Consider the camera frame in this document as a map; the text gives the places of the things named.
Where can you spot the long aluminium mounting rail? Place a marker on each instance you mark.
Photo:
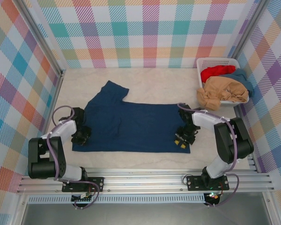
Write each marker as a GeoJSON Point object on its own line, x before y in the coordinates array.
{"type": "Point", "coordinates": [142, 181]}

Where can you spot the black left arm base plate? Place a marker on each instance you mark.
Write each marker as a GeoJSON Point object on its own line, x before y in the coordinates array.
{"type": "Point", "coordinates": [97, 182]}

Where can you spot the teal blue t-shirt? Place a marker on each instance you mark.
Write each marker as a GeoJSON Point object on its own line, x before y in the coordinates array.
{"type": "Point", "coordinates": [241, 77]}

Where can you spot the aluminium side rail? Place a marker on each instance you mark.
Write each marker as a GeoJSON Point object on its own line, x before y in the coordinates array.
{"type": "Point", "coordinates": [56, 93]}
{"type": "Point", "coordinates": [242, 112]}

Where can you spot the navy blue t-shirt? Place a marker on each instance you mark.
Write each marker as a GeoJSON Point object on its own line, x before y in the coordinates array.
{"type": "Point", "coordinates": [135, 126]}

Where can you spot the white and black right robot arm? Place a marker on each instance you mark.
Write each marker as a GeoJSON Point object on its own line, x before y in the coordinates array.
{"type": "Point", "coordinates": [206, 119]}

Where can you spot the tan t-shirt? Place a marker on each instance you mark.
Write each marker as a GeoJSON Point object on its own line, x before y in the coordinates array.
{"type": "Point", "coordinates": [217, 89]}

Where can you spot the red t-shirt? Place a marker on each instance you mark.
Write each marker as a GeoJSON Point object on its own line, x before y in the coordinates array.
{"type": "Point", "coordinates": [213, 72]}

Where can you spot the white plastic laundry basket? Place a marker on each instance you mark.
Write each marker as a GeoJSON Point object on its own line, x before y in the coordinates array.
{"type": "Point", "coordinates": [215, 62]}

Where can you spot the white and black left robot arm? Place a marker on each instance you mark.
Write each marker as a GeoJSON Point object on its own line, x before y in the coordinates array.
{"type": "Point", "coordinates": [65, 127]}

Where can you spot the aluminium frame post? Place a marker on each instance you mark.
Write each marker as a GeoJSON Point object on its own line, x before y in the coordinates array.
{"type": "Point", "coordinates": [248, 30]}
{"type": "Point", "coordinates": [41, 39]}

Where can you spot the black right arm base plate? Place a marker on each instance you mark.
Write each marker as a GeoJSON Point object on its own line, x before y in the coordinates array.
{"type": "Point", "coordinates": [193, 182]}

